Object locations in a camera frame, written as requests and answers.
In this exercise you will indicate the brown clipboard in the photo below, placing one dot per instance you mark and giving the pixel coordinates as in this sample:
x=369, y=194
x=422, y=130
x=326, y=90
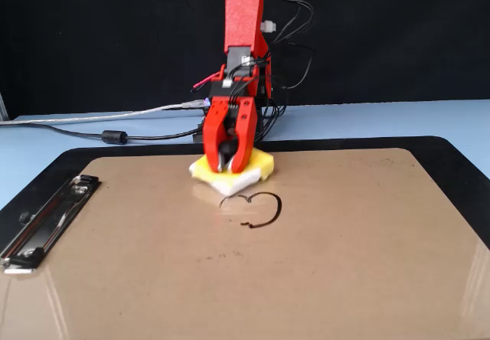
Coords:
x=245, y=278

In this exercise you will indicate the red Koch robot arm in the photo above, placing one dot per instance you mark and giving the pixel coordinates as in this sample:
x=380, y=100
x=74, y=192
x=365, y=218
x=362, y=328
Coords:
x=243, y=14

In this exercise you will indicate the metal clipboard clip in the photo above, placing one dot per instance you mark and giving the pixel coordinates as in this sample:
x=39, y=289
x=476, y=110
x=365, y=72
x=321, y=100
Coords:
x=49, y=221

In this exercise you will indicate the black marker heart drawing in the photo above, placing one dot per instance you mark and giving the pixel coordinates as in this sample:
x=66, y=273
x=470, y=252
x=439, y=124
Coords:
x=280, y=208

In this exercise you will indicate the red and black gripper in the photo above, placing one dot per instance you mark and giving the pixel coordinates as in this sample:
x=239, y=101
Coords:
x=231, y=119

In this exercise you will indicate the black mat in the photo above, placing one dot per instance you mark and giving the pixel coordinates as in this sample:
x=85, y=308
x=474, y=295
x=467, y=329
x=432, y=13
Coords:
x=451, y=156

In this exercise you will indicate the yellow white sponge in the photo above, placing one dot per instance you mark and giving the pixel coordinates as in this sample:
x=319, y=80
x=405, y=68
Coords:
x=237, y=183

